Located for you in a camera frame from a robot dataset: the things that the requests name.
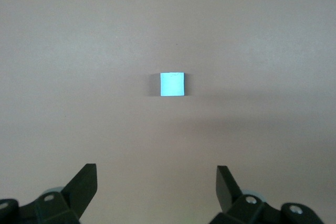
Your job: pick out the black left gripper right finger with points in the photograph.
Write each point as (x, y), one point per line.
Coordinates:
(227, 190)

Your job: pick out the blue foam block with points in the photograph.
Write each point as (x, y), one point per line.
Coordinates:
(172, 83)

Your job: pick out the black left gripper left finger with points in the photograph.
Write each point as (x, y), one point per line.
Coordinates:
(78, 190)

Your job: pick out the brown table cover mat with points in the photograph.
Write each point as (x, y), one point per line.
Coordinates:
(78, 51)

